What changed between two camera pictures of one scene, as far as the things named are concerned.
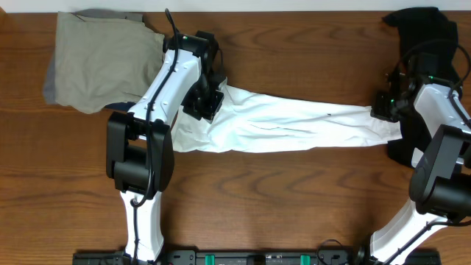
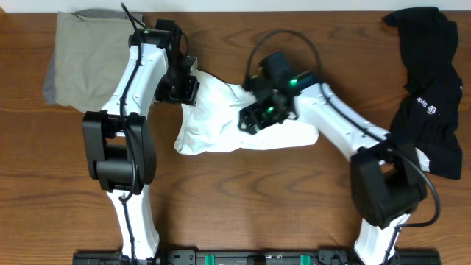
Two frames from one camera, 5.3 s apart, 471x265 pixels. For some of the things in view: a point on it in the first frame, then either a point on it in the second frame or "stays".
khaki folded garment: (102, 61) stays
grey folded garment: (49, 87) stays
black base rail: (252, 257) stays
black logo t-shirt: (430, 50) stays
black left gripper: (209, 111) -> (188, 96)
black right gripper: (377, 109) -> (260, 121)
